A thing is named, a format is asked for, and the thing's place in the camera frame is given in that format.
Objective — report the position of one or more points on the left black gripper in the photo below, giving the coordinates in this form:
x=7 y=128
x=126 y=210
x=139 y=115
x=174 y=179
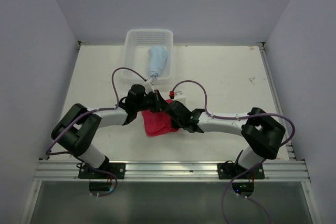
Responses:
x=159 y=102

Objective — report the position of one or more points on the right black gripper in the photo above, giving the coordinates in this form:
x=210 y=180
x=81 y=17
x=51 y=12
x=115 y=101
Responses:
x=175 y=124

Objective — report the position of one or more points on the pink towel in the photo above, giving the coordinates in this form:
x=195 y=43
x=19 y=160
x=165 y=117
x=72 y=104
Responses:
x=156 y=124

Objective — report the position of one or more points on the light blue towel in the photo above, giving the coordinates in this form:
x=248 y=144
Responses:
x=158 y=56

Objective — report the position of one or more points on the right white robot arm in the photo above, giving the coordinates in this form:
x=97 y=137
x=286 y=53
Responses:
x=262 y=133

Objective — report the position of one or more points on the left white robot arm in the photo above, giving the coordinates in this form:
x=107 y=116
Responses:
x=77 y=128

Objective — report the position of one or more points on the white plastic basket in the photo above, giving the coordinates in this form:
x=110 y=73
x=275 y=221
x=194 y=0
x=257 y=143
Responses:
x=141 y=44

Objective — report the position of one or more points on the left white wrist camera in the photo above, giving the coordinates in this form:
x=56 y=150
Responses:
x=149 y=84

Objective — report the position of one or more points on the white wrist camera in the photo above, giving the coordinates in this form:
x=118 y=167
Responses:
x=178 y=96
x=149 y=84

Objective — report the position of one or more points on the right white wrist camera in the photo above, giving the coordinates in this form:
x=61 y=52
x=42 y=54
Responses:
x=178 y=96

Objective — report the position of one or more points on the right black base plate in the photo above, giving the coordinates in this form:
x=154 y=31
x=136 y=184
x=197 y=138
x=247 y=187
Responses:
x=230 y=169

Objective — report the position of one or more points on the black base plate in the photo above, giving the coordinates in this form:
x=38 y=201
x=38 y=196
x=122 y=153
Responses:
x=115 y=170
x=230 y=169

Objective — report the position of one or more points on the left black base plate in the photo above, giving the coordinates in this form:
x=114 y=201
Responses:
x=115 y=170

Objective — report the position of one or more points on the aluminium mounting rail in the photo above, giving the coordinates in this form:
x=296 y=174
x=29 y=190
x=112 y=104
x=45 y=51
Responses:
x=173 y=171

